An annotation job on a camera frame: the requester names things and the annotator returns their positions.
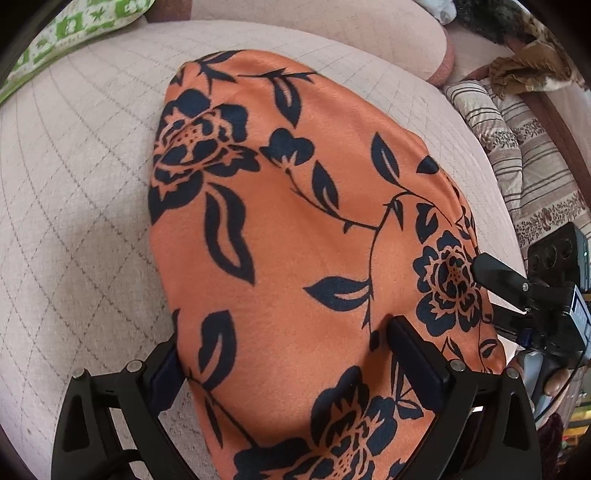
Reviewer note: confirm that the beige quilted sofa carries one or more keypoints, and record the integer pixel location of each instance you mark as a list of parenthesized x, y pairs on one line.
[(69, 207)]

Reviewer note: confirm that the pale blue white cloth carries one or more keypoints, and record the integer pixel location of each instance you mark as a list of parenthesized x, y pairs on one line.
[(438, 9)]

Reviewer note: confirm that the striped beige blanket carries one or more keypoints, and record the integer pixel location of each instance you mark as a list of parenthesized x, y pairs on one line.
[(531, 152)]

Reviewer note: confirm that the dark furry cloth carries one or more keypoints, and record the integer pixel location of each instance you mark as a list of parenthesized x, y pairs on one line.
[(489, 18)]

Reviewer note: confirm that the orange floral garment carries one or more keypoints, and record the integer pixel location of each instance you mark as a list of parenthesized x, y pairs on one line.
[(295, 230)]

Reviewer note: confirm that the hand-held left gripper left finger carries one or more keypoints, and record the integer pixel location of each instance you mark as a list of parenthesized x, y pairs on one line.
[(162, 376)]

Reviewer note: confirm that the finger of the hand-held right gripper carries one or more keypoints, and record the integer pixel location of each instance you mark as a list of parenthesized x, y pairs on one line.
[(508, 323), (498, 273)]

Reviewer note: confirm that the person's right hand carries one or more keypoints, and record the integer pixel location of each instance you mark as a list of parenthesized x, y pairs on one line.
[(556, 382)]

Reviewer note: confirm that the green patterned pillow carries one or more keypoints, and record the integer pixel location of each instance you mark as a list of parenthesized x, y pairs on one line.
[(69, 41)]

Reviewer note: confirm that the beige cushion with brown edge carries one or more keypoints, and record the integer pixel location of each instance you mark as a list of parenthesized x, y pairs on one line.
[(323, 23)]

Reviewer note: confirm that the brown gold cloth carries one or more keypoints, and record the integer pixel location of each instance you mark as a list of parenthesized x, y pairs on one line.
[(531, 60)]

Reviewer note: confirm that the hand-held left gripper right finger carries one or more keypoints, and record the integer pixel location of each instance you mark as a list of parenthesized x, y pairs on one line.
[(418, 357)]

